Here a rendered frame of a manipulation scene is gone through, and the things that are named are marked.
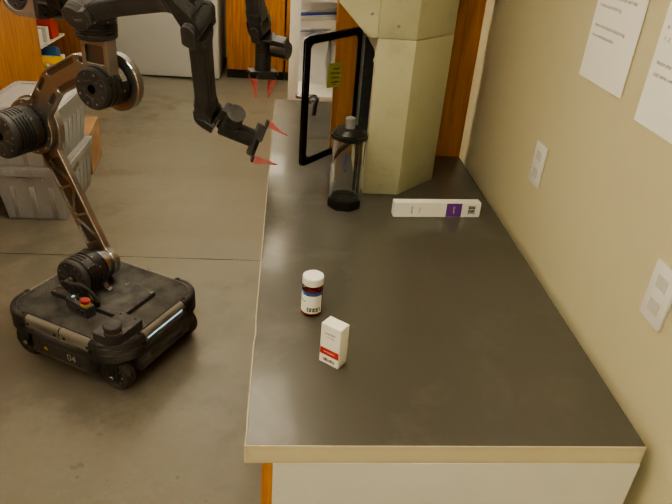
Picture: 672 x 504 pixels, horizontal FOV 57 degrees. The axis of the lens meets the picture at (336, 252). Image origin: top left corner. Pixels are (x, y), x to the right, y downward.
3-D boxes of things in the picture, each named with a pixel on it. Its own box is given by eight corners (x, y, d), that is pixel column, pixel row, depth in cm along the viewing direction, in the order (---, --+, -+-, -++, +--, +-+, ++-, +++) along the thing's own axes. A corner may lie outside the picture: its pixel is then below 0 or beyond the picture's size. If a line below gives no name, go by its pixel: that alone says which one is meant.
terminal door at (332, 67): (353, 144, 219) (363, 26, 200) (300, 167, 197) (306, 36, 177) (351, 143, 220) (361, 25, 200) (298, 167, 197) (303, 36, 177)
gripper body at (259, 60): (278, 77, 219) (279, 56, 215) (250, 77, 215) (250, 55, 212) (274, 73, 224) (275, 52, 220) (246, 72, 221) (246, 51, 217)
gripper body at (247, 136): (265, 125, 190) (242, 116, 188) (253, 156, 192) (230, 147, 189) (263, 124, 196) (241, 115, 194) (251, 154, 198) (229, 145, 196)
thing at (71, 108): (94, 134, 396) (87, 83, 380) (64, 170, 344) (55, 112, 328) (26, 131, 392) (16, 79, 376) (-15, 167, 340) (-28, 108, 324)
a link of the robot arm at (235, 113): (208, 103, 193) (194, 123, 189) (217, 84, 182) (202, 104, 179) (241, 125, 195) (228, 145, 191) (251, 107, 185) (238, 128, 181)
